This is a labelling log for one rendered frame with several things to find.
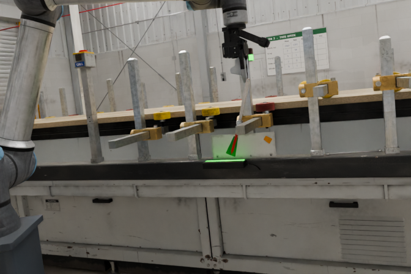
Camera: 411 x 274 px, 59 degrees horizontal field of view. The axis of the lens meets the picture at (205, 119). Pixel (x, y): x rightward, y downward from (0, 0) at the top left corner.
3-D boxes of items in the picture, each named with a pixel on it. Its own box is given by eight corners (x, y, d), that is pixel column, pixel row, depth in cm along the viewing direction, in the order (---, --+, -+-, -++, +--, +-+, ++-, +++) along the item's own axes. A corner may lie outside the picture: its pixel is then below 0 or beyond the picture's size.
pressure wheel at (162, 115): (175, 133, 172) (172, 109, 171) (159, 136, 168) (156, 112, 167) (169, 133, 179) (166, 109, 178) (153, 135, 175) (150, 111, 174)
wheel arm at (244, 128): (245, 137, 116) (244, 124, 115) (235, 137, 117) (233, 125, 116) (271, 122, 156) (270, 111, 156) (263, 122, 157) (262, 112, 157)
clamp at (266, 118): (271, 126, 138) (270, 114, 138) (236, 129, 143) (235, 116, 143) (273, 125, 143) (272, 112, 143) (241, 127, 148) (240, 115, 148)
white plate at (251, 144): (276, 158, 139) (274, 131, 138) (213, 159, 148) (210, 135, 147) (276, 157, 139) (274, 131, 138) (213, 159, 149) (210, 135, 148)
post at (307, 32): (322, 157, 133) (311, 25, 130) (312, 158, 135) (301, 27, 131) (322, 155, 137) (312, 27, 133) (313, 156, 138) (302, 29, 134)
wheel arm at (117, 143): (116, 150, 134) (115, 139, 134) (108, 151, 136) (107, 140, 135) (169, 133, 175) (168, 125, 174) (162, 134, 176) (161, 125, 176)
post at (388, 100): (399, 175, 125) (390, 35, 121) (388, 175, 126) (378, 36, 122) (398, 172, 128) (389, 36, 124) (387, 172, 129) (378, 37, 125)
